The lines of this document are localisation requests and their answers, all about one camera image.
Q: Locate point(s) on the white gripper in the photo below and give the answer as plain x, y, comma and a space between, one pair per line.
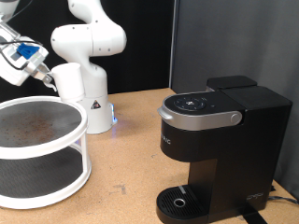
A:
14, 73

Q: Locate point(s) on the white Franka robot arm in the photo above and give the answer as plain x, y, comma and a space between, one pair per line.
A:
90, 77

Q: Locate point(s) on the black Keurig coffee machine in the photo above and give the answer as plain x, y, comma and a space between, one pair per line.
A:
236, 155

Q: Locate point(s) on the white two-tier turntable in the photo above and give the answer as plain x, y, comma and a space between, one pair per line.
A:
46, 150

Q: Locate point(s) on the black curtain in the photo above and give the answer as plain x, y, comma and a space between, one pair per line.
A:
146, 46

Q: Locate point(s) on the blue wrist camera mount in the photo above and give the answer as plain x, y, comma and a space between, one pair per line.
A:
27, 50

